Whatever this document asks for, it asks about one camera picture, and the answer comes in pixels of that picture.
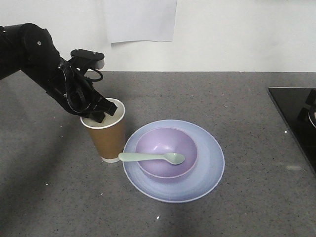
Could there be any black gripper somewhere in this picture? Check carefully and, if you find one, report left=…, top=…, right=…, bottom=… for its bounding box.
left=47, top=59, right=118, bottom=123

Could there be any brown paper cup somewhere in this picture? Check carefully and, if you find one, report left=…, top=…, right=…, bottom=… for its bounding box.
left=80, top=98, right=126, bottom=163

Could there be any lilac plastic bowl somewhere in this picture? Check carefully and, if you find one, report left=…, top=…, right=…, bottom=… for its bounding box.
left=135, top=127, right=198, bottom=183

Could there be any pale green plastic spoon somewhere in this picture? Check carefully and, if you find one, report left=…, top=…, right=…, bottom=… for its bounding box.
left=118, top=153, right=185, bottom=165

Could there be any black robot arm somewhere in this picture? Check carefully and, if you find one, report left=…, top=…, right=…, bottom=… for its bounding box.
left=0, top=23, right=117, bottom=123

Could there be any light blue plastic plate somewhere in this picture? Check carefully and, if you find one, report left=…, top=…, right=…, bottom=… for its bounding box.
left=123, top=119, right=225, bottom=203

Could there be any black glass cooktop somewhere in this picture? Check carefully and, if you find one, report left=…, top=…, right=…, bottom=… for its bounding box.
left=268, top=87, right=316, bottom=170

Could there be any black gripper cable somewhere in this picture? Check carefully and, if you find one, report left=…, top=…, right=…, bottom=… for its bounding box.
left=58, top=63, right=104, bottom=111

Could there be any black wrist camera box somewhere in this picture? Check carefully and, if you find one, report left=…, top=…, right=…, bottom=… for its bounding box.
left=69, top=49, right=105, bottom=69

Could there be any white paper sheet on wall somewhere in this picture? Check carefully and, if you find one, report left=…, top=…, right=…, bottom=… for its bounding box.
left=105, top=0, right=177, bottom=43

